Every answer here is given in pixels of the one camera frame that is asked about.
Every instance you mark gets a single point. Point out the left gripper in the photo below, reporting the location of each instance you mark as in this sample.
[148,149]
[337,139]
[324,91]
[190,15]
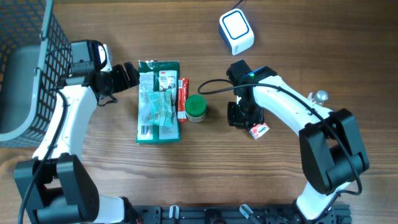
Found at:
[122,82]

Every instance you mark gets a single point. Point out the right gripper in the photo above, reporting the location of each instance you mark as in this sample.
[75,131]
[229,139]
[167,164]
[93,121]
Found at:
[234,119]

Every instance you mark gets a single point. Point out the red patterned small carton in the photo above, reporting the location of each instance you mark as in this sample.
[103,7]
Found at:
[259,130]

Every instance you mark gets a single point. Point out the green lidded jar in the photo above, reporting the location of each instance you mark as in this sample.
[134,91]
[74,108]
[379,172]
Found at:
[195,108]

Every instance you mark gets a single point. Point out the red stick packet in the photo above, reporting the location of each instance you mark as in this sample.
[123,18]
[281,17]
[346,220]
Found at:
[183,84]

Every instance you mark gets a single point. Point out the yellow dish soap bottle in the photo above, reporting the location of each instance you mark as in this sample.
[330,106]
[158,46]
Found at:
[319,97]

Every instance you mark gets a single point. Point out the teal wipes packet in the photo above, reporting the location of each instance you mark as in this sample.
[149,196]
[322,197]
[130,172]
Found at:
[161,108]

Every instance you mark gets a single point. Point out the green sponge package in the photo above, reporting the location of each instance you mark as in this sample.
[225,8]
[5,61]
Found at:
[157,76]

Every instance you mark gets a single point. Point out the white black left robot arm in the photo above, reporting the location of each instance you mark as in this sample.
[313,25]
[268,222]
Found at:
[54,185]

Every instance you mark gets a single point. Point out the white barcode scanner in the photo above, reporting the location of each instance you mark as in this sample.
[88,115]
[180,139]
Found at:
[236,31]

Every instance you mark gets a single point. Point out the dark grey mesh basket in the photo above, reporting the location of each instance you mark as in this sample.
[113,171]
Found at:
[35,52]

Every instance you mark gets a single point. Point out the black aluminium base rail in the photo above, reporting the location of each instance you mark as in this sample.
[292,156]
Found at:
[278,213]

